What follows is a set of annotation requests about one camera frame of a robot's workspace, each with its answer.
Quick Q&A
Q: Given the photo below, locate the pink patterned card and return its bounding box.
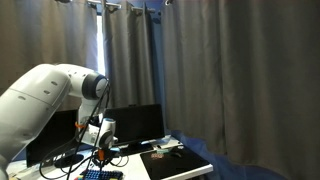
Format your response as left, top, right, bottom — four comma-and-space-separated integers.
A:
150, 152, 165, 160

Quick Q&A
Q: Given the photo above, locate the large black monitor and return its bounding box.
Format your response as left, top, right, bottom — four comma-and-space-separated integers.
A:
103, 103, 166, 157

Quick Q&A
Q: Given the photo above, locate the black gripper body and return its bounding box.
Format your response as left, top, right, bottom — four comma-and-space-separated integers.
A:
98, 146, 119, 162

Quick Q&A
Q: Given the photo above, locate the metal curtain rod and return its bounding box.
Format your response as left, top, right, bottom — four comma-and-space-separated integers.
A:
54, 0, 175, 15

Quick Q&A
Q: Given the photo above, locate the black monitor with round stand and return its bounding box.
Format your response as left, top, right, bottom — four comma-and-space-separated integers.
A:
25, 109, 85, 169

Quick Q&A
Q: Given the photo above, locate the grey curtain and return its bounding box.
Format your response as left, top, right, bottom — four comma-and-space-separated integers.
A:
161, 0, 320, 180
102, 0, 157, 110
0, 0, 100, 112

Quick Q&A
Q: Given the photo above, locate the black keyboard with coloured keys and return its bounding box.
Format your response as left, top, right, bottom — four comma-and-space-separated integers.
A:
73, 168, 124, 180

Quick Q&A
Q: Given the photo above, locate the black flat tray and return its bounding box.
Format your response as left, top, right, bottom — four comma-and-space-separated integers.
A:
139, 147, 211, 180

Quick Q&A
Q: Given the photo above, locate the black robot cable orange connector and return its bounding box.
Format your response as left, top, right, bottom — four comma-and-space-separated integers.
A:
38, 79, 130, 180

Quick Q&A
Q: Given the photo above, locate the black computer mouse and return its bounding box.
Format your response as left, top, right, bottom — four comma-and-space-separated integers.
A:
170, 150, 184, 159

